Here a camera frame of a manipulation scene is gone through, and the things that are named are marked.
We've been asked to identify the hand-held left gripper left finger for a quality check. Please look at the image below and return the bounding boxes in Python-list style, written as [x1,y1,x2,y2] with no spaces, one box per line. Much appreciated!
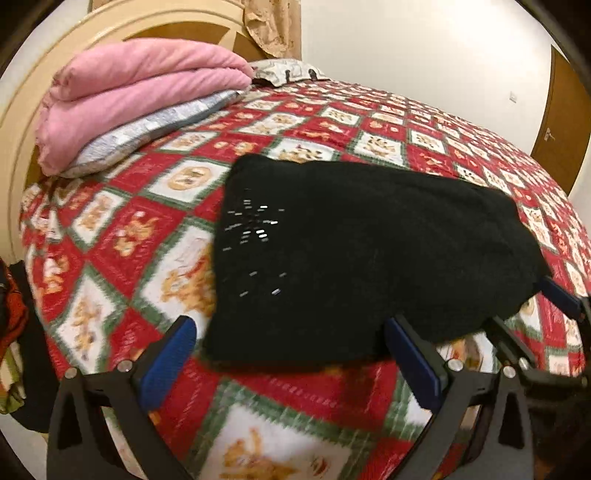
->
[46,315,198,480]

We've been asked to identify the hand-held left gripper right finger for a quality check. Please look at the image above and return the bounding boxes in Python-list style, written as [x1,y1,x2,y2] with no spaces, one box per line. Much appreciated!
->
[383,315,536,480]

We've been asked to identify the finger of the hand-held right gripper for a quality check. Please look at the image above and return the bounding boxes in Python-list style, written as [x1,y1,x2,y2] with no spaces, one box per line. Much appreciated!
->
[538,275,591,326]
[485,316,557,384]

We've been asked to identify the black pants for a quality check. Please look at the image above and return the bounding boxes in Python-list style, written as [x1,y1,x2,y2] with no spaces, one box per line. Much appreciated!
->
[201,154,552,374]

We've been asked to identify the dark hanging cloth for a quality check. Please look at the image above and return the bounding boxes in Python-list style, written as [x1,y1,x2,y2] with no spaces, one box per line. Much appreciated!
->
[9,261,58,432]

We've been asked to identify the red patchwork printed bedspread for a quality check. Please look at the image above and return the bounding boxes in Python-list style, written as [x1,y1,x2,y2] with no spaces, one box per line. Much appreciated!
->
[21,78,591,480]

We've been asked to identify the brown wooden door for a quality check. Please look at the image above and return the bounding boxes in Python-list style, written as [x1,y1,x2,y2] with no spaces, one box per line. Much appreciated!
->
[531,45,591,195]

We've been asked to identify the grey patterned pillow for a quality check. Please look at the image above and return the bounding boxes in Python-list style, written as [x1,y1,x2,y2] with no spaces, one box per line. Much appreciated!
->
[60,90,245,180]

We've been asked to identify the pink folded blanket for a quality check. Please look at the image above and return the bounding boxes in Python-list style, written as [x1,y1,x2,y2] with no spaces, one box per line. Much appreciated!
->
[36,38,254,176]

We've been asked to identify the cream wooden headboard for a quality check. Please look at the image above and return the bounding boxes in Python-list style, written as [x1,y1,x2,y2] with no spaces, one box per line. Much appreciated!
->
[0,0,259,278]

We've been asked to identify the white patterned pillow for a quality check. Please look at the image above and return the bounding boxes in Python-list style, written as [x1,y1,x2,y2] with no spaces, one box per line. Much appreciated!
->
[252,59,331,88]

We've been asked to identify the beige patterned curtain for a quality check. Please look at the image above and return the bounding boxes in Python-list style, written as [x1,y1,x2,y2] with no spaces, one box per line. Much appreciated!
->
[244,0,302,58]

